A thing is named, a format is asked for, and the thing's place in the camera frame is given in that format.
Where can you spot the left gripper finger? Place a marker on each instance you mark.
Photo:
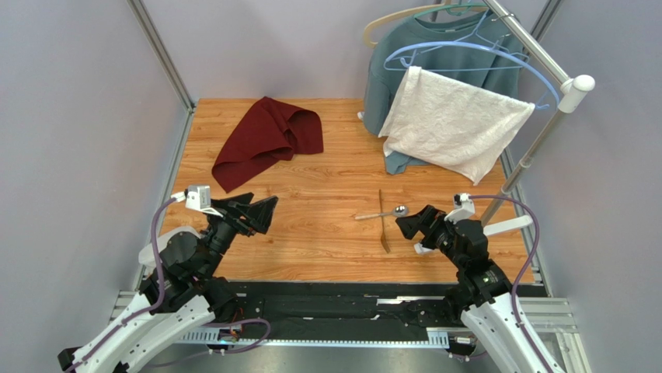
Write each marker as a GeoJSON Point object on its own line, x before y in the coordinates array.
{"type": "Point", "coordinates": [245, 198]}
{"type": "Point", "coordinates": [261, 214]}

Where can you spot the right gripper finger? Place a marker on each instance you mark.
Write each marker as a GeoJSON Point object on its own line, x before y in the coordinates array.
{"type": "Point", "coordinates": [429, 211]}
{"type": "Point", "coordinates": [409, 225]}

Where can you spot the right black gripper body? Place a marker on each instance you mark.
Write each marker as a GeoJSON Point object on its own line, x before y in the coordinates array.
{"type": "Point", "coordinates": [430, 227]}

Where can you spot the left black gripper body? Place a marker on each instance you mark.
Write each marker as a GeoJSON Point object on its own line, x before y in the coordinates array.
{"type": "Point", "coordinates": [222, 229]}

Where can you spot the dark red cloth napkin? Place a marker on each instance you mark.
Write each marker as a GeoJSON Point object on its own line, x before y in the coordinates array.
{"type": "Point", "coordinates": [271, 131]}

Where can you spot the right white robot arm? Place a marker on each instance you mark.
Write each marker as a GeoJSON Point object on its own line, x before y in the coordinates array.
{"type": "Point", "coordinates": [484, 300]}

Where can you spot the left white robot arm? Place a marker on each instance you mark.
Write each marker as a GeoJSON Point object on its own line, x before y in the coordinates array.
{"type": "Point", "coordinates": [141, 332]}

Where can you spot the white towel on hanger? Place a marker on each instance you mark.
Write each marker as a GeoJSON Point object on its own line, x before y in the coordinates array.
{"type": "Point", "coordinates": [448, 123]}

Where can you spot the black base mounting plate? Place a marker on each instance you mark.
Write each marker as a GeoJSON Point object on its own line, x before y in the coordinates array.
{"type": "Point", "coordinates": [319, 311]}

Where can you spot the light blue clothes hanger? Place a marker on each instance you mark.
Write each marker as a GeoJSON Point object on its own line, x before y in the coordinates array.
{"type": "Point", "coordinates": [471, 53]}

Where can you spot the teal sweatshirt on hanger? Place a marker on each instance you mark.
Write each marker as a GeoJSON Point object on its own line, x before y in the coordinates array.
{"type": "Point", "coordinates": [382, 85]}

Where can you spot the beige wooden hanger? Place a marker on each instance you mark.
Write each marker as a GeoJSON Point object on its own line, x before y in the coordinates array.
{"type": "Point", "coordinates": [366, 36]}

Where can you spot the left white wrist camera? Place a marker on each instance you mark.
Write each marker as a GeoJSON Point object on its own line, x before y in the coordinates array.
{"type": "Point", "coordinates": [198, 197]}

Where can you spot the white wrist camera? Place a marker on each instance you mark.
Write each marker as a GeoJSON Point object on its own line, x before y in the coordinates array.
{"type": "Point", "coordinates": [463, 206]}
{"type": "Point", "coordinates": [198, 197]}

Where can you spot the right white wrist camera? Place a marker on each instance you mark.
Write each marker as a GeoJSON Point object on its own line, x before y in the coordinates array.
{"type": "Point", "coordinates": [463, 206]}

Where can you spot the aluminium frame rail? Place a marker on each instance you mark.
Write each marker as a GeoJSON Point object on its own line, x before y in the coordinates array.
{"type": "Point", "coordinates": [151, 32]}

